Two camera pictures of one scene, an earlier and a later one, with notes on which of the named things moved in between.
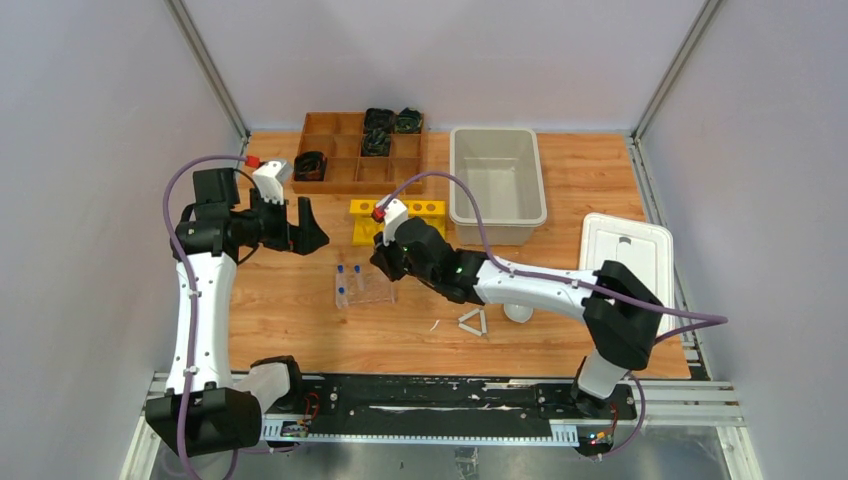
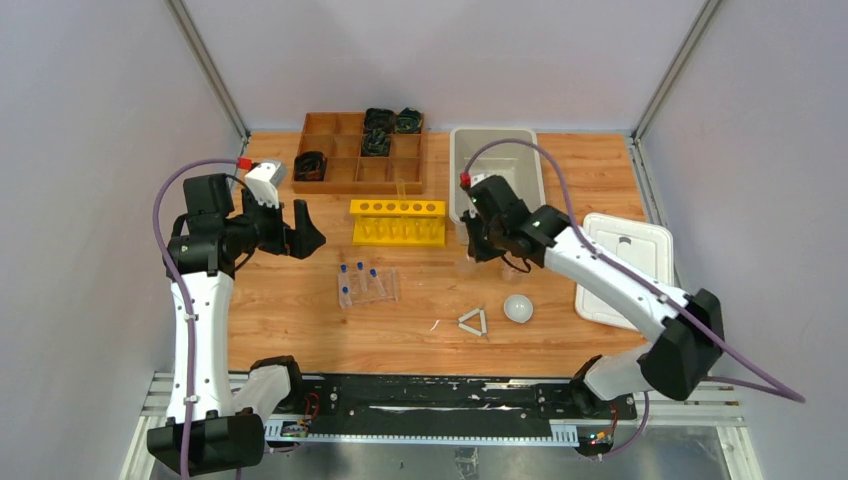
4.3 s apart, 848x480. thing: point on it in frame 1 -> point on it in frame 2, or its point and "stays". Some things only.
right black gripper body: (397, 265) -> (485, 239)
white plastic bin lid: (645, 250) stays
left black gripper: (285, 224) stays
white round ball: (518, 313) stays
